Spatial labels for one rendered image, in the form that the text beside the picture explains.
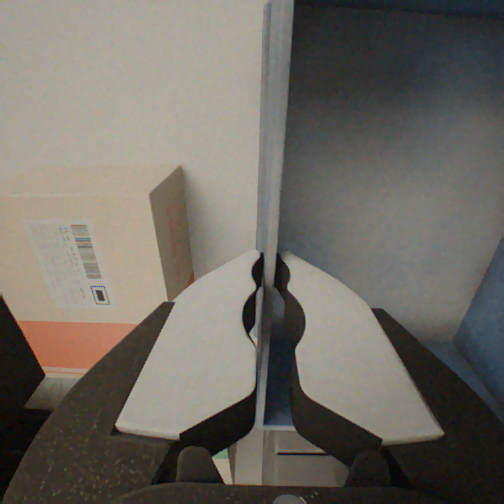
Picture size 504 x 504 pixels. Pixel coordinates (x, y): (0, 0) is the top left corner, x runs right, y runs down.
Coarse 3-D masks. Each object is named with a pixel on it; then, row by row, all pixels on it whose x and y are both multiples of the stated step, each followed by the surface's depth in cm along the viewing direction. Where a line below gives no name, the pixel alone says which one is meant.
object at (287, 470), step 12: (276, 456) 24; (288, 456) 24; (300, 456) 24; (312, 456) 24; (324, 456) 24; (276, 468) 23; (288, 468) 23; (300, 468) 23; (312, 468) 23; (324, 468) 23; (276, 480) 23; (288, 480) 22; (300, 480) 23; (312, 480) 23; (324, 480) 23
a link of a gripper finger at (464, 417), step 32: (384, 320) 8; (416, 352) 7; (416, 384) 6; (448, 384) 6; (448, 416) 6; (480, 416) 6; (384, 448) 5; (416, 448) 5; (448, 448) 5; (480, 448) 5; (416, 480) 5; (448, 480) 5; (480, 480) 5
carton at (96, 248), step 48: (0, 192) 17; (48, 192) 17; (96, 192) 16; (144, 192) 16; (0, 240) 18; (48, 240) 18; (96, 240) 18; (144, 240) 17; (48, 288) 19; (96, 288) 19; (144, 288) 19; (48, 336) 22; (96, 336) 21
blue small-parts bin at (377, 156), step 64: (320, 0) 11; (384, 0) 11; (448, 0) 10; (320, 64) 13; (384, 64) 13; (448, 64) 13; (320, 128) 14; (384, 128) 14; (448, 128) 14; (320, 192) 16; (384, 192) 16; (448, 192) 16; (320, 256) 18; (384, 256) 18; (448, 256) 18; (448, 320) 20
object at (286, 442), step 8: (272, 432) 27; (280, 432) 25; (288, 432) 25; (296, 432) 25; (272, 440) 27; (280, 440) 25; (288, 440) 25; (296, 440) 25; (304, 440) 25; (272, 448) 27; (280, 448) 24; (288, 448) 24; (296, 448) 24; (304, 448) 24; (312, 448) 24; (272, 456) 26; (272, 464) 26; (264, 480) 37
